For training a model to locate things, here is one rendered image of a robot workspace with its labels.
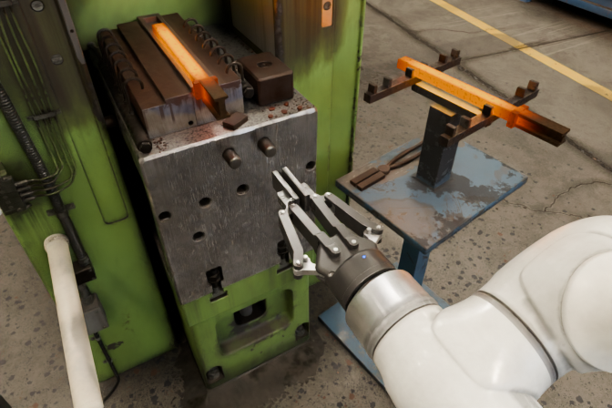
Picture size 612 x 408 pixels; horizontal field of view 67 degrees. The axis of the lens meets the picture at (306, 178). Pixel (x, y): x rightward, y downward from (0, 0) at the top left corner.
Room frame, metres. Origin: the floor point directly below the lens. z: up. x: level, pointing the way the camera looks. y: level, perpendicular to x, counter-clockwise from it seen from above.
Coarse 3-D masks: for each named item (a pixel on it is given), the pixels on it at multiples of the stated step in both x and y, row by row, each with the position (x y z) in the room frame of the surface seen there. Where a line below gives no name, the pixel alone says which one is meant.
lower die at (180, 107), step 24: (120, 24) 1.13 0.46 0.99; (144, 24) 1.10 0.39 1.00; (168, 24) 1.12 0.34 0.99; (144, 48) 0.98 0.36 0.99; (192, 48) 0.98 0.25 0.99; (144, 72) 0.89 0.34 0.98; (168, 72) 0.87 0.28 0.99; (216, 72) 0.86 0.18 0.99; (144, 96) 0.79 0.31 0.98; (168, 96) 0.77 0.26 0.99; (192, 96) 0.78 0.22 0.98; (240, 96) 0.83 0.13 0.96; (144, 120) 0.74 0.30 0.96; (168, 120) 0.76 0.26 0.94; (192, 120) 0.78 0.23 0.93
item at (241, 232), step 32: (224, 32) 1.26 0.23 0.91; (96, 64) 1.06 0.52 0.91; (192, 128) 0.77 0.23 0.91; (224, 128) 0.77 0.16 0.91; (256, 128) 0.78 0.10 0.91; (288, 128) 0.82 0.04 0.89; (160, 160) 0.69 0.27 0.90; (192, 160) 0.71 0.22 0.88; (224, 160) 0.74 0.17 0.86; (160, 192) 0.68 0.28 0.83; (192, 192) 0.71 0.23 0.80; (224, 192) 0.74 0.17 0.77; (256, 192) 0.78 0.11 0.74; (160, 224) 0.67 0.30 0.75; (192, 224) 0.70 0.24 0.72; (224, 224) 0.74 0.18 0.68; (256, 224) 0.77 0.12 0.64; (160, 256) 0.81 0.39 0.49; (192, 256) 0.69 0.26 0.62; (224, 256) 0.73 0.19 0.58; (256, 256) 0.77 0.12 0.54; (288, 256) 0.82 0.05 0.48; (192, 288) 0.69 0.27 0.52
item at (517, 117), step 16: (400, 64) 1.01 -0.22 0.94; (416, 64) 0.99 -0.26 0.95; (432, 80) 0.94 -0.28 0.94; (448, 80) 0.91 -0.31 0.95; (464, 96) 0.87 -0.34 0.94; (480, 96) 0.85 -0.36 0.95; (496, 112) 0.80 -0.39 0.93; (512, 112) 0.77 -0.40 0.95; (528, 112) 0.77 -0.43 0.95; (528, 128) 0.75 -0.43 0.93; (544, 128) 0.73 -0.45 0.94; (560, 128) 0.72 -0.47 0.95; (560, 144) 0.71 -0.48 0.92
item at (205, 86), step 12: (156, 24) 1.08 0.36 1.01; (168, 36) 1.00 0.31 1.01; (168, 48) 0.95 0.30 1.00; (180, 48) 0.94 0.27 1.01; (180, 60) 0.88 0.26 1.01; (192, 60) 0.88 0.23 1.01; (192, 72) 0.83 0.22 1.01; (204, 72) 0.83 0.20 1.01; (204, 84) 0.76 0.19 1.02; (216, 84) 0.76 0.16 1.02; (204, 96) 0.78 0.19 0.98; (216, 96) 0.72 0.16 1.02; (216, 108) 0.73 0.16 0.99
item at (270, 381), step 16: (288, 352) 0.81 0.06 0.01; (304, 352) 0.81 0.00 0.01; (320, 352) 0.81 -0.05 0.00; (192, 368) 0.76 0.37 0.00; (272, 368) 0.75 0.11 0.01; (288, 368) 0.76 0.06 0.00; (304, 368) 0.76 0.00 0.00; (192, 384) 0.70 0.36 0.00; (224, 384) 0.70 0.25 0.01; (240, 384) 0.70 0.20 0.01; (256, 384) 0.70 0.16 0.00; (272, 384) 0.70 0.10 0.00; (288, 384) 0.70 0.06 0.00; (192, 400) 0.65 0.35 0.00; (208, 400) 0.65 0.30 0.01; (224, 400) 0.65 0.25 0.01; (240, 400) 0.65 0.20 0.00; (256, 400) 0.65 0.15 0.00
